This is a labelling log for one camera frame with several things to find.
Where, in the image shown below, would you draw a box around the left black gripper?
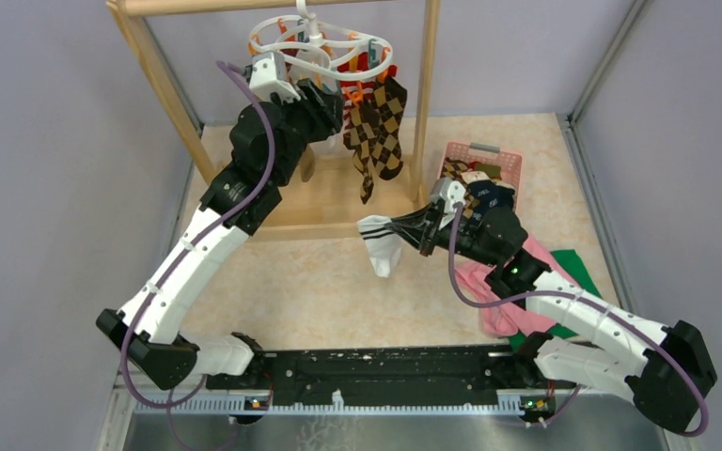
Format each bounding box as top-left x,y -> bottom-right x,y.
261,77 -> 346,187

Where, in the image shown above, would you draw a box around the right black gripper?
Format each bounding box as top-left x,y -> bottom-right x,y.
386,199 -> 500,268

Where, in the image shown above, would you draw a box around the white sock black stripes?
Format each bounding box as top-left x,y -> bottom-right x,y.
356,215 -> 402,278

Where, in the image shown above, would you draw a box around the red white striped sock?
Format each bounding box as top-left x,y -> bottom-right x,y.
336,50 -> 398,129

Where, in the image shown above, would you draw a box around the brown argyle sock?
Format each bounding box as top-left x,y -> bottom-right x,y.
370,76 -> 408,180
344,101 -> 380,205

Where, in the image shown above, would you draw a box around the white round clip hanger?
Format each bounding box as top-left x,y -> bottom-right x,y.
248,1 -> 398,84

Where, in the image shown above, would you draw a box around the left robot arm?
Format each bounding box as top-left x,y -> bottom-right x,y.
96,79 -> 344,390

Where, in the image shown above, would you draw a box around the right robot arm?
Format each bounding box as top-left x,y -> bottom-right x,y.
385,201 -> 717,437

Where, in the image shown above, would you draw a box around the brown argyle socks in basket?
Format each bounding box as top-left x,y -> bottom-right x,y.
439,158 -> 476,219

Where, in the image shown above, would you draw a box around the tan hanging sock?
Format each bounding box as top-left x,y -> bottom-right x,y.
299,146 -> 316,183

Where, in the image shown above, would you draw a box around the navy sock in basket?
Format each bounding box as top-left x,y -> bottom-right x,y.
469,179 -> 516,218

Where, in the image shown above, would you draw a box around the pink laundry basket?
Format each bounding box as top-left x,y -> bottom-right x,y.
436,141 -> 523,210

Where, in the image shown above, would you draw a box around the pink cloth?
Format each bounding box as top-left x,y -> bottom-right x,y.
454,235 -> 547,338

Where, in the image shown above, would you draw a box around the green cloth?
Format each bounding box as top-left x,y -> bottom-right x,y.
508,242 -> 601,350

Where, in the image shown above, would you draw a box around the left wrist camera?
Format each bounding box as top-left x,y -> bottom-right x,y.
247,51 -> 301,103

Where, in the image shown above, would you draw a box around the wooden drying rack frame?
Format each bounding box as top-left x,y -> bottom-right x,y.
106,1 -> 441,241

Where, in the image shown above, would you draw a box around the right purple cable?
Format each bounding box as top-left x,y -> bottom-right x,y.
447,202 -> 710,438

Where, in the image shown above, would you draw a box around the purple cable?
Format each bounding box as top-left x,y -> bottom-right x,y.
447,202 -> 710,438
118,60 -> 276,451

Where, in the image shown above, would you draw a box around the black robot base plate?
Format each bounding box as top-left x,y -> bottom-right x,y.
206,345 -> 548,408

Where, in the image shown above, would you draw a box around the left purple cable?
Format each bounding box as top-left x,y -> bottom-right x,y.
118,60 -> 276,451

